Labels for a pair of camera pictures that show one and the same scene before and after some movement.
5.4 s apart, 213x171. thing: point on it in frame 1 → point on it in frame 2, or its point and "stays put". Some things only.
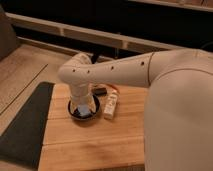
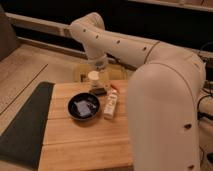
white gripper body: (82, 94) → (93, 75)
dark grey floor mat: (23, 141) stays put
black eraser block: (100, 91) stays put
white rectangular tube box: (110, 105) stays put
